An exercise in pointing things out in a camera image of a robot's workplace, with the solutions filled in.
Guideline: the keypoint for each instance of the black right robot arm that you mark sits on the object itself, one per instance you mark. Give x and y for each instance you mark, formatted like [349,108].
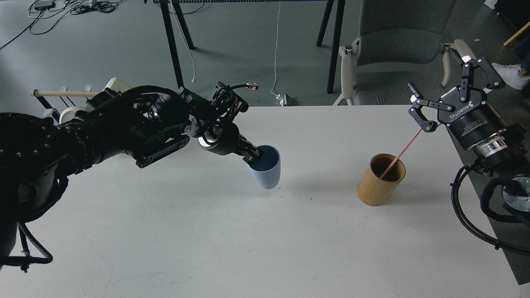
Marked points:
[505,198]

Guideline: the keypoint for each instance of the pink chopstick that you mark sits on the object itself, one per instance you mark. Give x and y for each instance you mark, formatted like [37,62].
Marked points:
[394,161]

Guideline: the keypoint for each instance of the light blue cup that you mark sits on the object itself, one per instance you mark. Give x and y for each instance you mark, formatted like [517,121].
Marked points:
[267,169]

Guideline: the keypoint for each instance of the white sneaker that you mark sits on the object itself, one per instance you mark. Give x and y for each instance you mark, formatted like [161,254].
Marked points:
[511,75]

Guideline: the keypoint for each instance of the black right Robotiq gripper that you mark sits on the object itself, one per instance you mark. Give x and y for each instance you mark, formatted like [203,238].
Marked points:
[472,120]

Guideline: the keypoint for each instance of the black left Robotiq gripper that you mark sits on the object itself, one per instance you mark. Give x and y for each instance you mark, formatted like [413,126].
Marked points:
[231,141]

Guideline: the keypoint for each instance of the grey office chair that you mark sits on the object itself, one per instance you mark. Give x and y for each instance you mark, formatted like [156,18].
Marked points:
[393,33]

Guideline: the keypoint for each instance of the bamboo cylinder holder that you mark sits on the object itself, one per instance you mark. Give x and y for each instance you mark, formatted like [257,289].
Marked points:
[376,185]

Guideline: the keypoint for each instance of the wooden rod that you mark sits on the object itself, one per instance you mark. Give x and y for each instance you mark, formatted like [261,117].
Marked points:
[63,93]

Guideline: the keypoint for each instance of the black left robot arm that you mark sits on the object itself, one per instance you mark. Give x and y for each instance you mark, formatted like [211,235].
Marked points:
[146,122]

